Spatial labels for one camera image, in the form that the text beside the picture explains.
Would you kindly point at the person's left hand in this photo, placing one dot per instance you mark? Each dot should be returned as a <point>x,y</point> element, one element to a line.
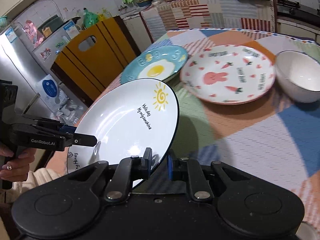
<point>17,169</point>

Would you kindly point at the patchwork covered counter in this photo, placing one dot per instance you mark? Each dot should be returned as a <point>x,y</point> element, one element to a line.
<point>189,14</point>

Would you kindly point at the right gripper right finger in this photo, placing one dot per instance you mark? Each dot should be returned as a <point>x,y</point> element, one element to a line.
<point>190,172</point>

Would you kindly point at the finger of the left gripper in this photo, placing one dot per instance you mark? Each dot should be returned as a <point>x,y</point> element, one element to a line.
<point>84,140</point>

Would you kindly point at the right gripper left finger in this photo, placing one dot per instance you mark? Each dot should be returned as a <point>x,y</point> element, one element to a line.
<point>127,171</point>

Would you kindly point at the blue egg plate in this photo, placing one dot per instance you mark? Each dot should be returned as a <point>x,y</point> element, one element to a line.
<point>162,63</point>

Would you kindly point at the white bowl dark rim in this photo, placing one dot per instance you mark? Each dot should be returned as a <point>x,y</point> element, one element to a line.
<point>298,75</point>

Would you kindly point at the silver refrigerator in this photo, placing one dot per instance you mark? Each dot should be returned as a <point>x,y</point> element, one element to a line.
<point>28,65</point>

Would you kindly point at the pink bunny carrot plate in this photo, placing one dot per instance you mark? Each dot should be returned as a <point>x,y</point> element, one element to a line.
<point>228,74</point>

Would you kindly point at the yellow wooden chair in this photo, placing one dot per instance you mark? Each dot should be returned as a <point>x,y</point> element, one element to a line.
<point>89,63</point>

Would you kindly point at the white sun plate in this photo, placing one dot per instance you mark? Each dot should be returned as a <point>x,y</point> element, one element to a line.
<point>134,116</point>

